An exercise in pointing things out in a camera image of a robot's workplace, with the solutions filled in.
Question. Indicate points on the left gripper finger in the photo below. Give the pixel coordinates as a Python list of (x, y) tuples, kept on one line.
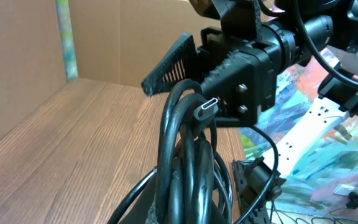
[(149, 207)]

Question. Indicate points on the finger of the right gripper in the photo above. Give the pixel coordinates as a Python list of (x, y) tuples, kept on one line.
[(176, 65)]

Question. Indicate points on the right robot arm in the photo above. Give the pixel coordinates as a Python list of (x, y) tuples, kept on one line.
[(337, 97)]

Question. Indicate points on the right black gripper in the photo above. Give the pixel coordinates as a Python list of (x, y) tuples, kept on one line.
[(238, 62)]

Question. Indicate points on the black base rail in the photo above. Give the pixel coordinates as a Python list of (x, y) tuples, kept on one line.
[(251, 177)]

